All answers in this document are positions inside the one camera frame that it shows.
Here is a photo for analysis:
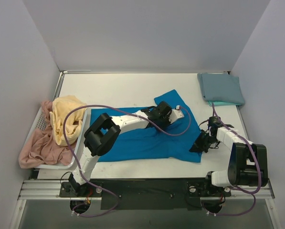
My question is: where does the bright blue t shirt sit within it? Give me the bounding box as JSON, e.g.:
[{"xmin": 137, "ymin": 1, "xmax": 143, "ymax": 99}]
[{"xmin": 98, "ymin": 90, "xmax": 201, "ymax": 163}]

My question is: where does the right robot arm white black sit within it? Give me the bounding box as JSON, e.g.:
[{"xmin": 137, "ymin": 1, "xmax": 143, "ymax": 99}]
[{"xmin": 190, "ymin": 116, "xmax": 268, "ymax": 195}]

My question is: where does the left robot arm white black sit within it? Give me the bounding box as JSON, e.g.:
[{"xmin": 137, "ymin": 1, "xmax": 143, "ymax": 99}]
[{"xmin": 69, "ymin": 102, "xmax": 183, "ymax": 197}]

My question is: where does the folded teal t shirt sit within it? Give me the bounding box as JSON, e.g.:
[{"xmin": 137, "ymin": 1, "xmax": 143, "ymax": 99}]
[{"xmin": 208, "ymin": 101, "xmax": 238, "ymax": 106}]

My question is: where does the folded grey-blue t shirt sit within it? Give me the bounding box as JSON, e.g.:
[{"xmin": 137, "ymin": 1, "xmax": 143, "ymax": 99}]
[{"xmin": 197, "ymin": 73, "xmax": 245, "ymax": 105}]

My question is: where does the pale yellow t shirt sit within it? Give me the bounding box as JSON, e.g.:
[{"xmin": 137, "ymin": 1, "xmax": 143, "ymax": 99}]
[{"xmin": 49, "ymin": 95, "xmax": 85, "ymax": 146}]

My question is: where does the white perforated plastic basket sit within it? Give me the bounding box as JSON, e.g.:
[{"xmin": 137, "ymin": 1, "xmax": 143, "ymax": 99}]
[{"xmin": 24, "ymin": 107, "xmax": 84, "ymax": 170}]

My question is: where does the dusty pink t shirt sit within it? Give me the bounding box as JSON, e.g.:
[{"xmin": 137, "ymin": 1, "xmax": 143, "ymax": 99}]
[{"xmin": 18, "ymin": 101, "xmax": 73, "ymax": 169}]

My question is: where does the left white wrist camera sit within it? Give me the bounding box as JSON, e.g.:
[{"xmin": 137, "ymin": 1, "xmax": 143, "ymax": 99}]
[{"xmin": 169, "ymin": 105, "xmax": 184, "ymax": 124}]

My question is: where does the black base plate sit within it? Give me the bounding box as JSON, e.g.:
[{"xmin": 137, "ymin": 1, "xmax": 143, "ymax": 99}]
[{"xmin": 59, "ymin": 178, "xmax": 231, "ymax": 211}]

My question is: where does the aluminium rail frame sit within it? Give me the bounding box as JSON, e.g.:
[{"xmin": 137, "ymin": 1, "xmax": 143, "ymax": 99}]
[{"xmin": 18, "ymin": 180, "xmax": 275, "ymax": 200}]

